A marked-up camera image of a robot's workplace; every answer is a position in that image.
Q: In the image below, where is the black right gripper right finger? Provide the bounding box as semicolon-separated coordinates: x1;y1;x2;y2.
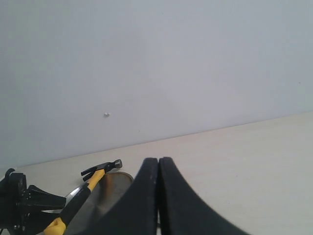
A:
158;157;247;235

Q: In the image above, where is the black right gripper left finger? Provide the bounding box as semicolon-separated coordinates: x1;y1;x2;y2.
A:
78;158;158;235

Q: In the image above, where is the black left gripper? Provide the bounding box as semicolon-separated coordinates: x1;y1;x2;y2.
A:
0;168;66;232

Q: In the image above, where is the yellow black claw hammer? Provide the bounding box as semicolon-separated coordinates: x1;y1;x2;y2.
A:
43;159;123;235

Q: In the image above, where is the round stainless steel plate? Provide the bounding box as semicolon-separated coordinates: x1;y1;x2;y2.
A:
40;172;134;235

